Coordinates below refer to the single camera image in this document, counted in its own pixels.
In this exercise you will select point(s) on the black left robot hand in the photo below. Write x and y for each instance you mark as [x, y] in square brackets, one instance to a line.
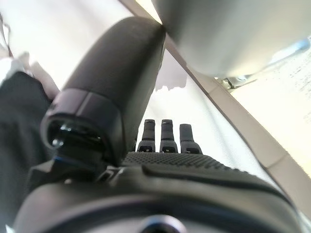
[155, 194]

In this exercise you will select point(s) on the white striped bed sheet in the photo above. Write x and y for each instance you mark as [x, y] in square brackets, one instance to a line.
[194, 114]

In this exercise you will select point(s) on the black garment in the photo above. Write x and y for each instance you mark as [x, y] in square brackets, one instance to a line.
[19, 121]

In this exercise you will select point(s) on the silver robot body shell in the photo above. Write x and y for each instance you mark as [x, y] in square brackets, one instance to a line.
[218, 31]

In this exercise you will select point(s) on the beige bed frame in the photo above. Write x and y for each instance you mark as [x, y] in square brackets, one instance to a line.
[245, 119]

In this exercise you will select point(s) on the metal bracket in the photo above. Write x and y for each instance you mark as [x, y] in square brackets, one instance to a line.
[236, 81]

